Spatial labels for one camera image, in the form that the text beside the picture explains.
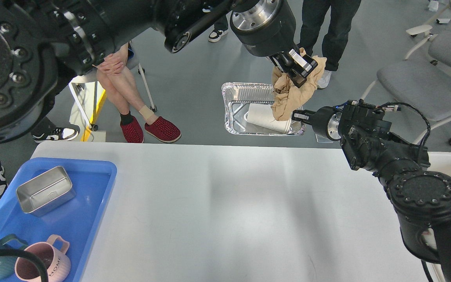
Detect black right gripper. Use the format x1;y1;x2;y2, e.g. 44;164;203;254
291;107;342;141

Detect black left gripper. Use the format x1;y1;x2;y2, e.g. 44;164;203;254
230;0;318;88

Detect brown paper napkin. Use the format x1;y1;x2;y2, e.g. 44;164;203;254
271;55;327;121

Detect white paper cup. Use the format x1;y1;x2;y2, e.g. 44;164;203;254
246;103;290;134

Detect aluminium foil tray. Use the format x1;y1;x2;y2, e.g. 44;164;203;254
221;82;307;136

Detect stainless steel rectangular tin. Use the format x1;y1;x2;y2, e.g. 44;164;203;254
16;166;76;217

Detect pink plastic mug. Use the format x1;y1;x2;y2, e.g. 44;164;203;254
14;234;71;282

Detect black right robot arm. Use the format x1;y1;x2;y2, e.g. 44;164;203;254
292;99;451;282

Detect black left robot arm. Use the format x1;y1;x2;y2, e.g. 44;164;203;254
0;0;317;143

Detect standing person white sneakers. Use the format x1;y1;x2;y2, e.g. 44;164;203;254
298;0;361;89

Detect standing person black-white sneakers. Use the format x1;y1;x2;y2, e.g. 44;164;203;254
208;15;229;43

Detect grey padded chair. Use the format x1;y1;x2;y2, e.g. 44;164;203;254
377;21;451;145

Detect white folding chair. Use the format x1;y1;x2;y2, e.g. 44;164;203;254
68;42;157;132

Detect seated person red shoes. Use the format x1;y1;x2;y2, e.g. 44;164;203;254
96;43;181;143

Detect blue plastic tray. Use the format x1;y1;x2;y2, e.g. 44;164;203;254
0;157;117;282

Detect person in black trousers left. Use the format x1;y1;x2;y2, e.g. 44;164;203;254
0;117;80;199

